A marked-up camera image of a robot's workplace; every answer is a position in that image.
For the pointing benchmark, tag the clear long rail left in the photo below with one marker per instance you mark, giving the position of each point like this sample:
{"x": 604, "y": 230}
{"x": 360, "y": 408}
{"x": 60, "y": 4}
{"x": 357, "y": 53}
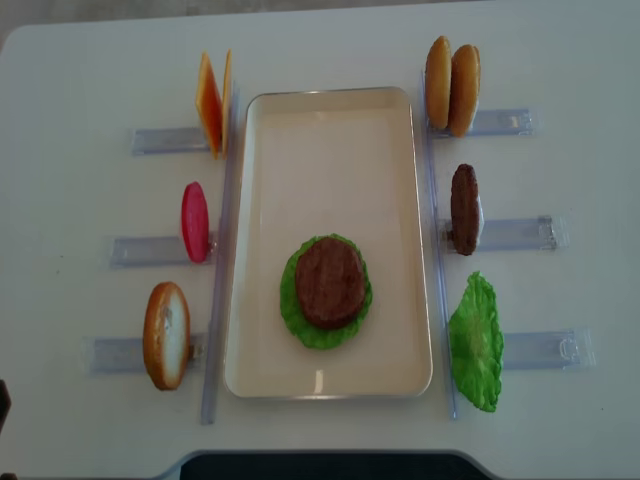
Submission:
{"x": 223, "y": 255}

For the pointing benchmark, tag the upright green lettuce leaf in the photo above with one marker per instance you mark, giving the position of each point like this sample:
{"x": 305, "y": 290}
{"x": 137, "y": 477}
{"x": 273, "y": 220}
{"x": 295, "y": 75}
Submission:
{"x": 477, "y": 344}

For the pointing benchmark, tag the clear holder for bread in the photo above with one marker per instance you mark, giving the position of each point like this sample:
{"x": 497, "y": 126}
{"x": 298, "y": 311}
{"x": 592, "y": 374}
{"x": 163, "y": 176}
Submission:
{"x": 110, "y": 356}

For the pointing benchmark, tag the clear holder for lettuce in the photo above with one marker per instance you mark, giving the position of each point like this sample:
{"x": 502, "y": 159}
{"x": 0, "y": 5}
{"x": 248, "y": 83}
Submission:
{"x": 565, "y": 349}

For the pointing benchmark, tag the golden bun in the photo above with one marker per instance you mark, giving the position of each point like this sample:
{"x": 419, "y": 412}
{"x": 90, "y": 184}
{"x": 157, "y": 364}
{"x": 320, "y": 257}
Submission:
{"x": 438, "y": 82}
{"x": 465, "y": 88}

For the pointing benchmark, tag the brown meat patty on tray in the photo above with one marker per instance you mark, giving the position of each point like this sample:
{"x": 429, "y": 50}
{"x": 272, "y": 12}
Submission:
{"x": 330, "y": 283}

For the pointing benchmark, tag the clear holder for patty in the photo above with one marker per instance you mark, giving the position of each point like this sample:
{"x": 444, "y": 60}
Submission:
{"x": 539, "y": 233}

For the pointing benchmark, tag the cream rectangular tray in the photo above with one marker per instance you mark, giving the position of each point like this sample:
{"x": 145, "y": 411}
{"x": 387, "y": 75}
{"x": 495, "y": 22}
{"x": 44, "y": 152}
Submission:
{"x": 316, "y": 163}

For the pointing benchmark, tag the red tomato slice upright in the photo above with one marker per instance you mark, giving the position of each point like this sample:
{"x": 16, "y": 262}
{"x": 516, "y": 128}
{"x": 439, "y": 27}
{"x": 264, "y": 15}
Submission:
{"x": 195, "y": 222}

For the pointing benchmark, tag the golden bun near right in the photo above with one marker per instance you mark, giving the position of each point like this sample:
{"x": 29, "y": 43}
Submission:
{"x": 465, "y": 88}

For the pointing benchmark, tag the sliced bread bun left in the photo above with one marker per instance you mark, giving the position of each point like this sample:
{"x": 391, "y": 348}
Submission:
{"x": 166, "y": 336}

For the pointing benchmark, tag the golden bun far right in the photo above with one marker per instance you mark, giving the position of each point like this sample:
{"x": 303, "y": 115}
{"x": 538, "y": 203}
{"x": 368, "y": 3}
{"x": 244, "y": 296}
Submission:
{"x": 438, "y": 82}

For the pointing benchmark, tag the clear holder for tomato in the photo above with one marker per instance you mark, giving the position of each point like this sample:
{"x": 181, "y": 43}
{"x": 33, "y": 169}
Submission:
{"x": 143, "y": 252}

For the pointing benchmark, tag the yellow cheese slice right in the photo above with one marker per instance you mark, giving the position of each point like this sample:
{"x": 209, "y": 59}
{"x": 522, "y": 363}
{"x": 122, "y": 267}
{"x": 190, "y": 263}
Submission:
{"x": 226, "y": 103}

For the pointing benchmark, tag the clear holder for buns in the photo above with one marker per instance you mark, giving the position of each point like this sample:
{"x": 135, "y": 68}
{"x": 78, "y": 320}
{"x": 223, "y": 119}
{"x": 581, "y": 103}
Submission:
{"x": 504, "y": 122}

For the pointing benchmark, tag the green lettuce leaf on tray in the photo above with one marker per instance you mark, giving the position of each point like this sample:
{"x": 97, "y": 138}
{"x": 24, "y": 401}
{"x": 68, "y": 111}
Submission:
{"x": 309, "y": 335}

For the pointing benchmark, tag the orange cheese slice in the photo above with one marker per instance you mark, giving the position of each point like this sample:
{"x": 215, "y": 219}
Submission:
{"x": 209, "y": 105}

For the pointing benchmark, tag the upright brown meat patty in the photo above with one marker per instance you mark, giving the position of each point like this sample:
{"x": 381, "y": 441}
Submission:
{"x": 465, "y": 210}

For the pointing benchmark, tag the clear long rail right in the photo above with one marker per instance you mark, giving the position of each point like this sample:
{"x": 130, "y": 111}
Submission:
{"x": 438, "y": 267}

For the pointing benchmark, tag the clear long rail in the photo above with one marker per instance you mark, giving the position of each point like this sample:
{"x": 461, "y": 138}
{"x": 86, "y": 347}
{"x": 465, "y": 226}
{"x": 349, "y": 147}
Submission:
{"x": 223, "y": 255}
{"x": 438, "y": 267}

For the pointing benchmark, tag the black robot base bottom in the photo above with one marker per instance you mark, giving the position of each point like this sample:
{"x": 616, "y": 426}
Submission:
{"x": 330, "y": 466}

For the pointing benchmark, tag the clear holder for cheese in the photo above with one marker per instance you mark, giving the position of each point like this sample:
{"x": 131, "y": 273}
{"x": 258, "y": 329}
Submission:
{"x": 168, "y": 141}

